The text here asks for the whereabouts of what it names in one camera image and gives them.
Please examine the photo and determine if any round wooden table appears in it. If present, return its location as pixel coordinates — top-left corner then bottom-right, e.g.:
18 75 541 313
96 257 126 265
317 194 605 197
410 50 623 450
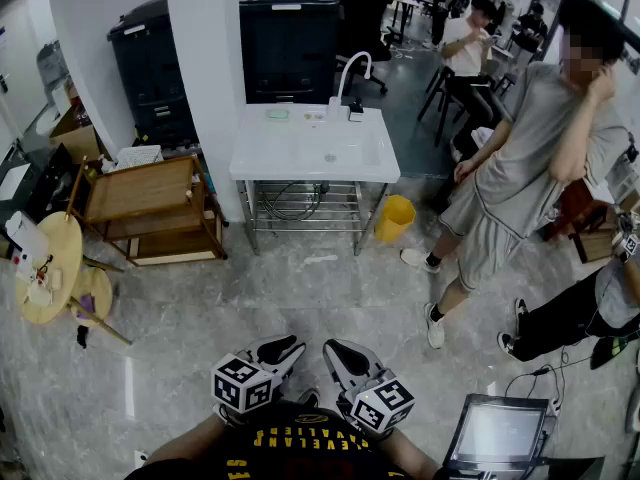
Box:
13 211 134 347

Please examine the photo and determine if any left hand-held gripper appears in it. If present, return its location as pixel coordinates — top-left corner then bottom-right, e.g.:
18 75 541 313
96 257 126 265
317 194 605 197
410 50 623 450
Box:
212 334 307 424

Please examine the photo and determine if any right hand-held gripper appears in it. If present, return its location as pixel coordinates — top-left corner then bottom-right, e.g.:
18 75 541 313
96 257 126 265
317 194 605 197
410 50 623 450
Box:
322 338 416 437

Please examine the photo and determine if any white perforated basket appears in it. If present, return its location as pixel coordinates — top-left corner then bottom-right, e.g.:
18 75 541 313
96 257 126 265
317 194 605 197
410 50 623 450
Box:
115 144 165 172

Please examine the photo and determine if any person's black printed shirt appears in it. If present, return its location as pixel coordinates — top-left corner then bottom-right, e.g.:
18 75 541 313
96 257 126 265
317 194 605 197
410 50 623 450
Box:
124 401 419 480

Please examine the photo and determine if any person's right forearm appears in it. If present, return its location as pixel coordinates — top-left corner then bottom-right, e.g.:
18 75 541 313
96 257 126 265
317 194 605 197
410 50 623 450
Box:
377 427 444 480

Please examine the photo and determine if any wooden cart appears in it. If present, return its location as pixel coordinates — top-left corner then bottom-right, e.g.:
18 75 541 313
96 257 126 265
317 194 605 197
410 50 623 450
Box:
72 155 230 268

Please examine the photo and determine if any black monitor screen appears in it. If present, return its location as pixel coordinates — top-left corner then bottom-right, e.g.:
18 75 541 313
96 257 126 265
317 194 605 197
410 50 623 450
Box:
442 393 552 475

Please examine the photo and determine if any large black machine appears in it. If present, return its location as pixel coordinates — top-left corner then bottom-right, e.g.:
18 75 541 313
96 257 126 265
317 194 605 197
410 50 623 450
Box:
238 0 343 105
106 0 201 150

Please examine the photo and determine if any metal sink stand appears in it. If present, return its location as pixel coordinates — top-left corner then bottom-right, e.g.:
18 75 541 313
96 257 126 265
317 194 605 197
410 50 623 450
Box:
234 179 390 257

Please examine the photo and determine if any yellow waste bin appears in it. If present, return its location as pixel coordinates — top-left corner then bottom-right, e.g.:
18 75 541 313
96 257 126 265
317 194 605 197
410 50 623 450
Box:
374 194 417 243

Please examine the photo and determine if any black office chair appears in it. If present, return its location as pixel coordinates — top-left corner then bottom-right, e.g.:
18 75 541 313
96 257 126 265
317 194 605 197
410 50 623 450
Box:
335 0 393 95

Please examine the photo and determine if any white sink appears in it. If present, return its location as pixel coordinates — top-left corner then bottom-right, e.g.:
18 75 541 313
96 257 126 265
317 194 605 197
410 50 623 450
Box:
229 102 402 183

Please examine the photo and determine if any white curved faucet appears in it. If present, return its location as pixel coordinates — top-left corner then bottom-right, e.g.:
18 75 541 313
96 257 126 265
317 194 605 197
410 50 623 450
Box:
327 51 374 119

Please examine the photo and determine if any cardboard box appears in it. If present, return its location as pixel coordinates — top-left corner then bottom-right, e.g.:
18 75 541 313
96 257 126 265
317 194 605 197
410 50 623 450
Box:
48 106 105 165

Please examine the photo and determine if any white bag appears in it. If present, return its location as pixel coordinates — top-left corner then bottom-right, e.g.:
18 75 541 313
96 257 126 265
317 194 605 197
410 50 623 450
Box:
4 211 51 270

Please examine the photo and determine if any person's left forearm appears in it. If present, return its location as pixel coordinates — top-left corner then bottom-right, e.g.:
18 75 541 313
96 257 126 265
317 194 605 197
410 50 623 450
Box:
142 410 234 472

